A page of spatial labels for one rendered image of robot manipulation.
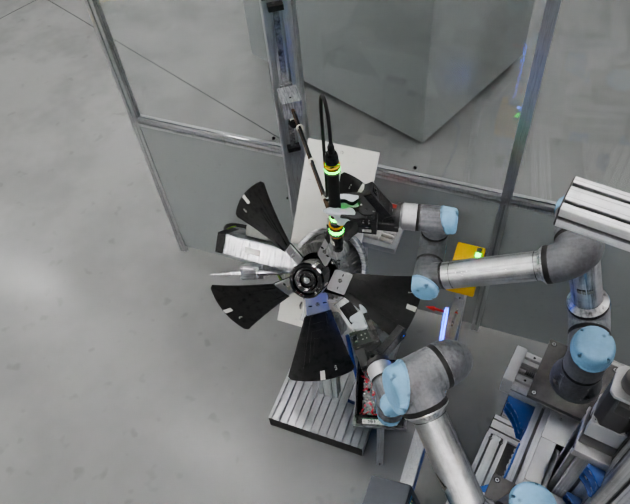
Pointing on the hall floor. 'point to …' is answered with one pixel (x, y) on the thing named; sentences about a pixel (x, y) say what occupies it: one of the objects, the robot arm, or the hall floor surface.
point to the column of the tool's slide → (294, 163)
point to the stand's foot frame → (322, 411)
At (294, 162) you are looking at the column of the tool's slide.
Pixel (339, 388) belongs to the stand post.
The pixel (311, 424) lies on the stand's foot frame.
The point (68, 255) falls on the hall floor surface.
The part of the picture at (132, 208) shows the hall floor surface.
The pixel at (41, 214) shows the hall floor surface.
